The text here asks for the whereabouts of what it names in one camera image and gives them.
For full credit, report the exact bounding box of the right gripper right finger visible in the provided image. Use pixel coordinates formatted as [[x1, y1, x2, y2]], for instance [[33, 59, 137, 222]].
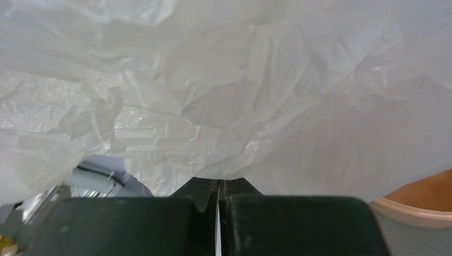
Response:
[[219, 178, 390, 255]]

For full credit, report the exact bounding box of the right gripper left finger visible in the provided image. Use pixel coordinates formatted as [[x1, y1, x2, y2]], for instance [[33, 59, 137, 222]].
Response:
[[24, 178, 219, 255]]

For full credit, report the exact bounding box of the pale yellow trash bag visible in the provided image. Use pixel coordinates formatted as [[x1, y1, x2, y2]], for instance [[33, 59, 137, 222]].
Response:
[[1, 1, 451, 204]]

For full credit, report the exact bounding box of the orange plastic trash bin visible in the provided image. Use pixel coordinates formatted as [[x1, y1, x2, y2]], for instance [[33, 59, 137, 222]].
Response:
[[370, 169, 451, 228]]

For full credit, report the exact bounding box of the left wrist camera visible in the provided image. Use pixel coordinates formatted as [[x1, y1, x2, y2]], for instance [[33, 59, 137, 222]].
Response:
[[16, 163, 153, 223]]

